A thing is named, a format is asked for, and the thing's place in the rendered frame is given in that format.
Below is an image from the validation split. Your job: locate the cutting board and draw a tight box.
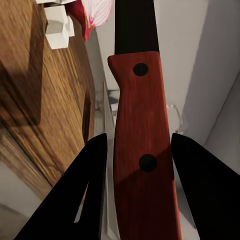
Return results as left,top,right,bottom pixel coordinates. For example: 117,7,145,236
0,0,96,204

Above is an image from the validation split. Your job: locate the parer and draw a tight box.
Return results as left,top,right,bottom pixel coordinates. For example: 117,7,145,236
107,0,182,240

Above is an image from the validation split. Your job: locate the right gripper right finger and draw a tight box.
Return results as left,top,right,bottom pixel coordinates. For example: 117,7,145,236
170,133,240,240

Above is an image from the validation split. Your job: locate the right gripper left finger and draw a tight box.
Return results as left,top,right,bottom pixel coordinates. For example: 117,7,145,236
14,133,108,240

